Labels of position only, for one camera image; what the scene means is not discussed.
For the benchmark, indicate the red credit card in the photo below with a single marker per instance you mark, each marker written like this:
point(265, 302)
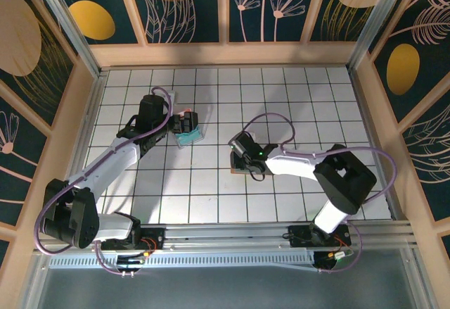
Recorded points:
point(187, 109)

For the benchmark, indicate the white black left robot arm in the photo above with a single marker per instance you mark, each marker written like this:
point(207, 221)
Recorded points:
point(105, 161)

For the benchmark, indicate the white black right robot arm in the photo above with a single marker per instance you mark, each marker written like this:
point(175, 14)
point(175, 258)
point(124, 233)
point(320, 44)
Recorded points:
point(292, 163)

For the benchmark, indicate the clear plastic card box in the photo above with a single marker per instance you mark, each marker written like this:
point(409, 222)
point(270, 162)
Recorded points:
point(202, 136)

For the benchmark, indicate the clear box with teal contents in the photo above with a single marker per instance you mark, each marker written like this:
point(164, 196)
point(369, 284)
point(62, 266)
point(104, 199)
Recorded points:
point(190, 137)

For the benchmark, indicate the aluminium front beam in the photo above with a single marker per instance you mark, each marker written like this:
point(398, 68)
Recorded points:
point(228, 235)

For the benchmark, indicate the aluminium side rail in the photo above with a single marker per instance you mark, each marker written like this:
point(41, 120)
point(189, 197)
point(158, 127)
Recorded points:
point(366, 112)
point(89, 112)

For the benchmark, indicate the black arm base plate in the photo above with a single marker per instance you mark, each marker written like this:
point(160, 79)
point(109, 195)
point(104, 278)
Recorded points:
point(297, 238)
point(156, 235)

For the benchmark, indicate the aluminium corner post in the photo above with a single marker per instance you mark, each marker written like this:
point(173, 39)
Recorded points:
point(378, 24)
point(68, 24)

